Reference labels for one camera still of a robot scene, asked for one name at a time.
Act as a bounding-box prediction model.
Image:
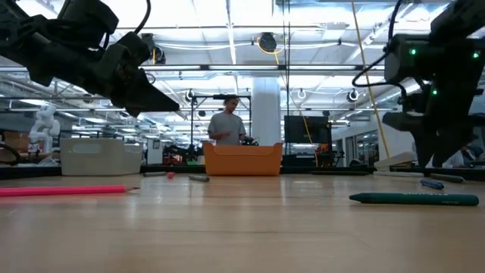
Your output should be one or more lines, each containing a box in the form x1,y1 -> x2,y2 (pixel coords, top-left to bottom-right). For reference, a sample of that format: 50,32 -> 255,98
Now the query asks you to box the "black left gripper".
32,45 -> 180,118

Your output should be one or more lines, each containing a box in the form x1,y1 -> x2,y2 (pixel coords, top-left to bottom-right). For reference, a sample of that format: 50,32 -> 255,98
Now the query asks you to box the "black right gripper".
412,75 -> 484,170

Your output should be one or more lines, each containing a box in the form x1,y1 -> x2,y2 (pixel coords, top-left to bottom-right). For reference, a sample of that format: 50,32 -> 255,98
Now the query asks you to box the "dark grey pen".
429,172 -> 466,184

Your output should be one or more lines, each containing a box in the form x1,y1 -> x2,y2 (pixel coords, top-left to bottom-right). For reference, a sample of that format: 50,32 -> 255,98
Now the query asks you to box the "blue crayon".
419,178 -> 446,190

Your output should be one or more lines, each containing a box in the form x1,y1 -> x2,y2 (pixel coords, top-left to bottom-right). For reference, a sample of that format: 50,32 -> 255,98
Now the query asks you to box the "dark green marker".
348,192 -> 480,207

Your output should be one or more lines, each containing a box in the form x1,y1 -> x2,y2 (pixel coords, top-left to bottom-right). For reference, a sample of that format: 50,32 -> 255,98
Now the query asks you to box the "black pen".
308,169 -> 371,177

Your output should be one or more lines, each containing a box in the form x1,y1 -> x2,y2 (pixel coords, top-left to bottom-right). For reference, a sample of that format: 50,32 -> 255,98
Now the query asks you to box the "person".
443,146 -> 484,169
207,96 -> 254,147

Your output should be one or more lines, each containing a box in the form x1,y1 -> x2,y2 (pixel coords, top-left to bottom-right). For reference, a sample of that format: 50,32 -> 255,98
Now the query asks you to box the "white stapler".
373,151 -> 425,179

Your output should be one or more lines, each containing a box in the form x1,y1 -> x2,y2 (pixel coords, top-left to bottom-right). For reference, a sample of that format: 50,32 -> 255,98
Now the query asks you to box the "white cabinet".
145,138 -> 164,165

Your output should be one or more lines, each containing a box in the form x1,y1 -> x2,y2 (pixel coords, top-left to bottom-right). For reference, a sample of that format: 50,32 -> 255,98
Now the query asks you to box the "light grey plastic bin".
59,137 -> 144,177

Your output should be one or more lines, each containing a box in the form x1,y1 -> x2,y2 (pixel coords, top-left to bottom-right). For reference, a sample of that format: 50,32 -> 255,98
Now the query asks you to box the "orange plastic bin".
202,141 -> 284,177

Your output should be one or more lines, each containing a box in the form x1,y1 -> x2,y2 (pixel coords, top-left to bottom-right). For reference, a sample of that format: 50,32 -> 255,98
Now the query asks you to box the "white round pillar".
251,77 -> 282,147

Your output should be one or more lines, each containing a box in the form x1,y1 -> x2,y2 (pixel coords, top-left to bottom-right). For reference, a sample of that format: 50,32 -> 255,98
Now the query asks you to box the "brown cardboard box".
2,131 -> 31,168

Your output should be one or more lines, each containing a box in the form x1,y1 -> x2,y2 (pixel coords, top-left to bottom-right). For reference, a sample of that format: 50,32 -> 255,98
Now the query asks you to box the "black monitor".
283,115 -> 333,145

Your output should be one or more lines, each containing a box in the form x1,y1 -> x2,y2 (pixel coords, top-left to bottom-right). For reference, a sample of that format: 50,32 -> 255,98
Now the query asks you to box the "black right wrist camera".
381,111 -> 418,133

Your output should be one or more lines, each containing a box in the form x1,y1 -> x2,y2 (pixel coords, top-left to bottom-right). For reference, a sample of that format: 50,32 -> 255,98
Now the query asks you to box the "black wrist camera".
101,32 -> 152,75
381,111 -> 418,133

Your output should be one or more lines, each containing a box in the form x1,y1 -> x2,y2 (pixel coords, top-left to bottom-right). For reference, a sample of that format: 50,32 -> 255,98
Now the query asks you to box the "black ceiling cable reel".
258,31 -> 278,53
142,33 -> 167,65

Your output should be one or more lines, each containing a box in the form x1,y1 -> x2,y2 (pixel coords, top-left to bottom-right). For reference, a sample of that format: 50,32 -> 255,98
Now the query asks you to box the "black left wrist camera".
101,32 -> 152,75

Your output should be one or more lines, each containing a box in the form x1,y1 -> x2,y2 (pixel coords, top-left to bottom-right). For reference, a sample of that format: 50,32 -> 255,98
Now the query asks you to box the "yellow hanging cable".
350,0 -> 391,159

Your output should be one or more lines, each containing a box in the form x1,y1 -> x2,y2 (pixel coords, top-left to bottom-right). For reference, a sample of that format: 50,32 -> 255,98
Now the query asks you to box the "black camera rig frame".
189,93 -> 252,147

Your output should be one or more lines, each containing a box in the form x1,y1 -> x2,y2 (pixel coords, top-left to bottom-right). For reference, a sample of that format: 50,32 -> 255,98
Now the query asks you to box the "black aluminium table frame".
0,165 -> 485,181

